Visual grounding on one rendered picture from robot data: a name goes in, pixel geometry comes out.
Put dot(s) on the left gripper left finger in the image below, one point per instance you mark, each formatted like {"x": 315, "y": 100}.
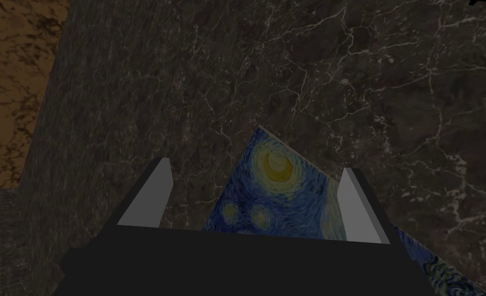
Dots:
{"x": 148, "y": 197}

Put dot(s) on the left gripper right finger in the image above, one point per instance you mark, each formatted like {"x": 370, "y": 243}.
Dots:
{"x": 360, "y": 209}

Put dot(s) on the blue swirl painting book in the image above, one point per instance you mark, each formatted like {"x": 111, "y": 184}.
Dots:
{"x": 276, "y": 193}

